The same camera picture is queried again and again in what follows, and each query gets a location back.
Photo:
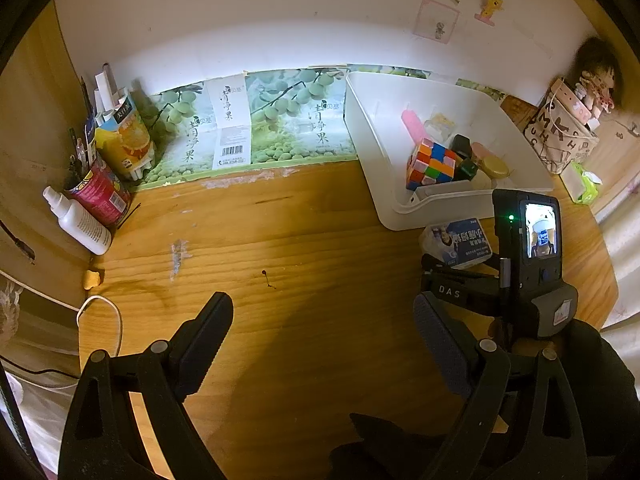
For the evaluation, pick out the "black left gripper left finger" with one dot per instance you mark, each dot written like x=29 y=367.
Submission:
x=101 y=438

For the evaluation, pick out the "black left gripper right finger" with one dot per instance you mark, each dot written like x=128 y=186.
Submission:
x=519 y=418

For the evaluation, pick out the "blue floss pick box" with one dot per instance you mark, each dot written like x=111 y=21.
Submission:
x=459 y=244

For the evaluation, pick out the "green black small box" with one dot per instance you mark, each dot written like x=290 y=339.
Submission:
x=466 y=168

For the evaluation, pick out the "colourful rubiks cube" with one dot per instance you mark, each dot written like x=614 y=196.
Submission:
x=429 y=163

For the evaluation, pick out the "pink cylindrical case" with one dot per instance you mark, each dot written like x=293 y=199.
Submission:
x=414 y=126

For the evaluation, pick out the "white compact camera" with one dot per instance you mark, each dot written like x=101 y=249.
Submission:
x=442 y=188

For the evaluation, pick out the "green tissue pack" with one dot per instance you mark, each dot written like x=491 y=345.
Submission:
x=582 y=185

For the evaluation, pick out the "patterned canvas bag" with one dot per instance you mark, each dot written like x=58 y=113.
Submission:
x=557 y=137

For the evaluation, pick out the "white spray bottle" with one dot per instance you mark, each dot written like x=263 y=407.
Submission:
x=78 y=222

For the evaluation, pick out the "brown haired doll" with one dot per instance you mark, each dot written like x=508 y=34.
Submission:
x=596 y=78

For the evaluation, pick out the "white plastic storage bin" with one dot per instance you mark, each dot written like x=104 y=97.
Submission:
x=373 y=105

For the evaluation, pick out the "red printed can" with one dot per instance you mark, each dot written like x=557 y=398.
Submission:
x=102 y=194

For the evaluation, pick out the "green fruit printed box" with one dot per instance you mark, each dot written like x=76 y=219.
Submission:
x=225 y=124

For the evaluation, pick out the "orange juice carton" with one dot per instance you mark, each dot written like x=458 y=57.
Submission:
x=124 y=141

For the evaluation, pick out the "pink square wall sticker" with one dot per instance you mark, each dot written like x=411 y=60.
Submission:
x=435 y=21

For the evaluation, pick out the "yellow duck wall hook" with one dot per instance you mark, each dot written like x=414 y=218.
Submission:
x=487 y=11

